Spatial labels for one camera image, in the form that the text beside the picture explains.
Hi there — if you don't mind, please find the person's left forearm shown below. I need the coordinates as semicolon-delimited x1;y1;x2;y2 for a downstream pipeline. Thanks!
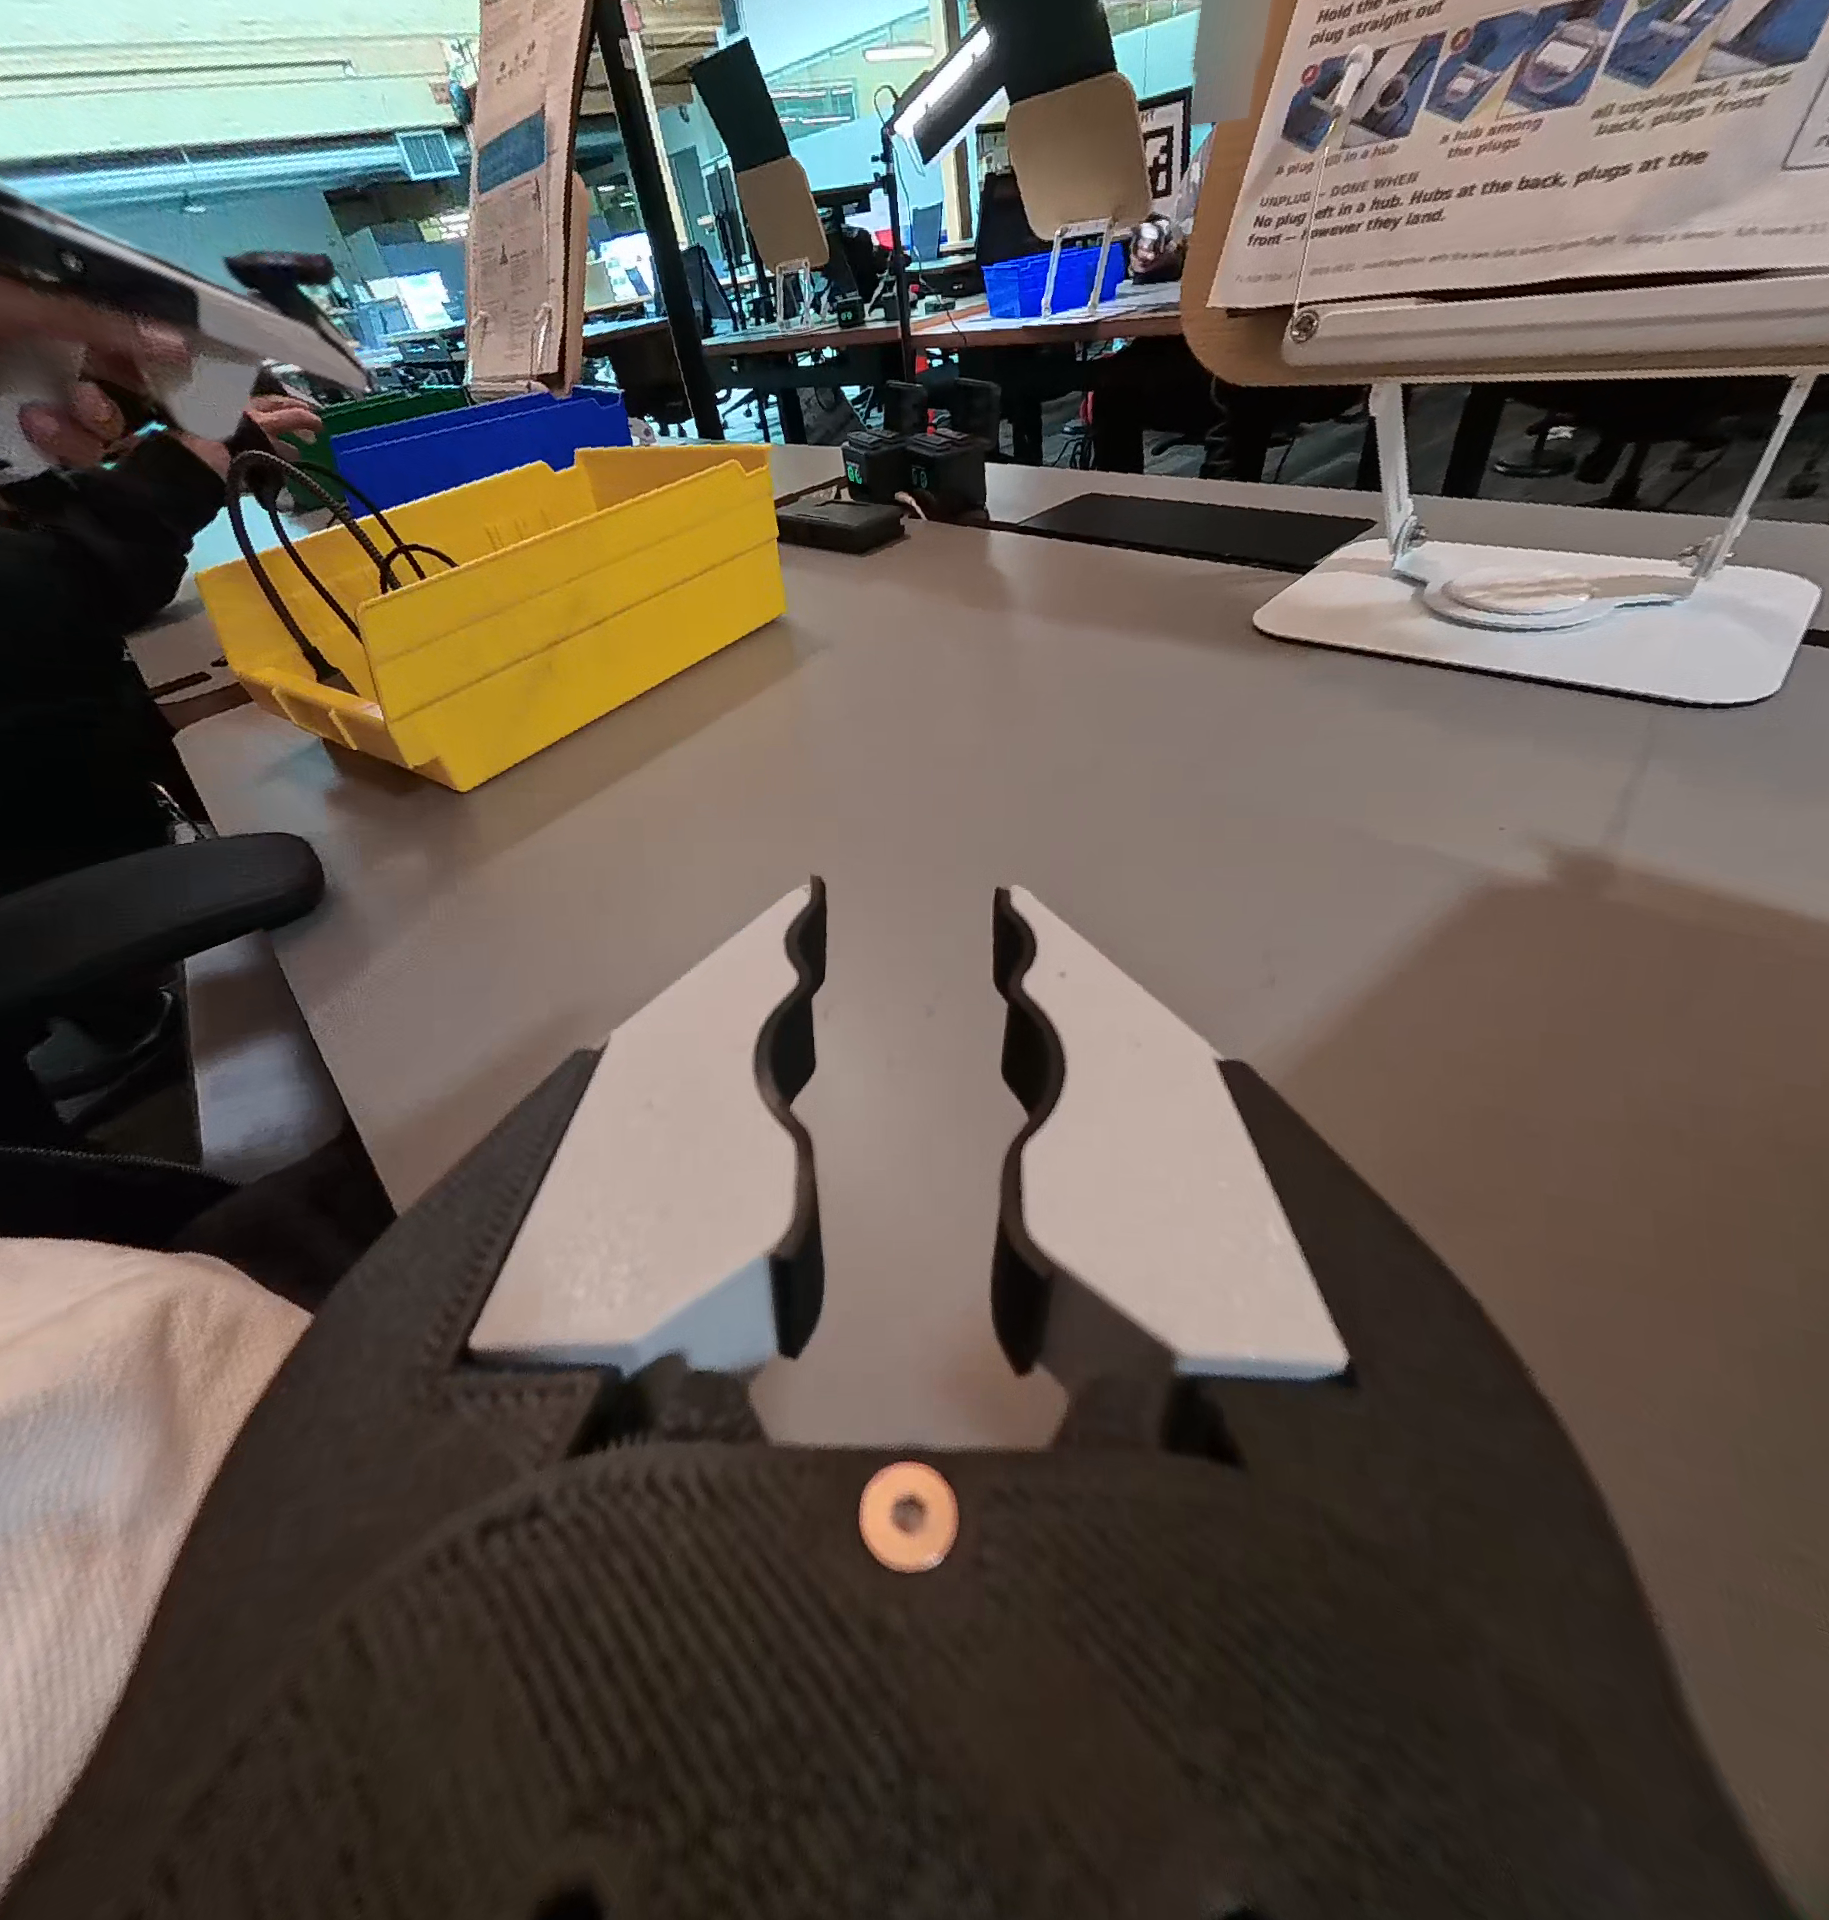
0;425;233;908

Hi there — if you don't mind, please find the black pole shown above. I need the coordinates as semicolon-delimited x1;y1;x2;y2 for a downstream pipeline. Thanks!
599;0;724;444

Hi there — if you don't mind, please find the black flag panel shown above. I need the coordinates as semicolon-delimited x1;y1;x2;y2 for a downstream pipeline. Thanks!
689;37;834;327

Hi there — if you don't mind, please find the grey braided cable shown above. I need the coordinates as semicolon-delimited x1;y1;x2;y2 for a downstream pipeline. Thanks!
224;447;458;693

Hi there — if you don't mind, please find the green plastic bin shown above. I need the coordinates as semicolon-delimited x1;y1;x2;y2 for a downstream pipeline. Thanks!
285;387;472;451

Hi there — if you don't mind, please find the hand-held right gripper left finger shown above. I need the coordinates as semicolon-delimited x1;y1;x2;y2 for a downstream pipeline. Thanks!
467;877;828;1374

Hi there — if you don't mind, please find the cardboard card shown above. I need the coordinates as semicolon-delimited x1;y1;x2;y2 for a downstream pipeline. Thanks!
464;0;602;393

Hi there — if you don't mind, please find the white light bar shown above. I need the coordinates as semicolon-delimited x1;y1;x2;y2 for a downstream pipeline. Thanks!
891;22;1009;167

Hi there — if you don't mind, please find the wooden document board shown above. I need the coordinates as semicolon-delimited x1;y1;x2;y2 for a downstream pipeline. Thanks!
1180;0;1829;392

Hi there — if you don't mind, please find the black chair armrest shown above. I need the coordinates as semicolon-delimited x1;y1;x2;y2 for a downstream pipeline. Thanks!
0;832;328;1039

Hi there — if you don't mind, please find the small black device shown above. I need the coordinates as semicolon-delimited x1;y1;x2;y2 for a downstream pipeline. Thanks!
775;502;909;557

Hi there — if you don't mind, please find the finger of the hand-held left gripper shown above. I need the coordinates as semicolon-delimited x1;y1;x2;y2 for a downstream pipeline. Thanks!
194;285;377;398
165;358;271;444

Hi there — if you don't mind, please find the yellow plastic bin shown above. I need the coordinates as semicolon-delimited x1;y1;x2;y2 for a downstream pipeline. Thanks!
196;445;787;793

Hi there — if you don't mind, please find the person's left hand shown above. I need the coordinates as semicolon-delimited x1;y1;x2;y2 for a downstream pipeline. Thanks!
21;318;199;468

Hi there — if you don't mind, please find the black desk pad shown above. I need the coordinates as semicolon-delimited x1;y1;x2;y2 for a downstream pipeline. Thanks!
1019;492;1374;573

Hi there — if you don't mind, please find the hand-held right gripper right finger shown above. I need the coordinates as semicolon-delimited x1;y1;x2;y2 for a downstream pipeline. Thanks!
991;885;1353;1381

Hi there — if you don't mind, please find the blue storage bin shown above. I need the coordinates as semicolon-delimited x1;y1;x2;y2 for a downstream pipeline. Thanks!
330;387;632;511
980;245;1135;320

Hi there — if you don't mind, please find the small wooden board stand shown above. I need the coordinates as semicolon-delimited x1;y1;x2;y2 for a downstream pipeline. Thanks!
1004;72;1157;324

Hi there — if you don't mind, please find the white stand base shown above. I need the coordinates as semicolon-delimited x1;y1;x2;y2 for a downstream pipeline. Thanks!
1253;374;1826;707

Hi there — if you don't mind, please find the black battery charger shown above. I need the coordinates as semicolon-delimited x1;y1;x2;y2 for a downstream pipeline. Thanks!
838;380;1000;518

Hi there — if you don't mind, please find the grey desk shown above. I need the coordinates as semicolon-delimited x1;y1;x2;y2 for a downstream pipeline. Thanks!
125;442;1829;1920

